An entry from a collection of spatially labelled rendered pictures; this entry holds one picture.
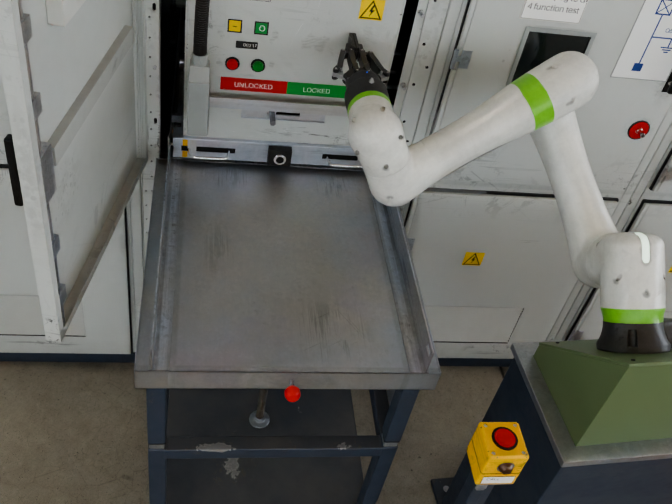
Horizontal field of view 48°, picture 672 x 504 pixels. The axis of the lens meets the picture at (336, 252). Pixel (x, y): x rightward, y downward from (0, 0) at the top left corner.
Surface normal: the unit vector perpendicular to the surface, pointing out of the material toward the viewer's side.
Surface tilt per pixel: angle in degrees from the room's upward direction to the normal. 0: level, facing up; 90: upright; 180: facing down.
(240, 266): 0
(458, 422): 0
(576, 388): 90
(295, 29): 90
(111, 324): 90
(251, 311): 0
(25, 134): 90
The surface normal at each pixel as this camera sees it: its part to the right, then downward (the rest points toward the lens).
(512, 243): 0.11, 0.70
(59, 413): 0.15, -0.72
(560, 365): -0.97, 0.02
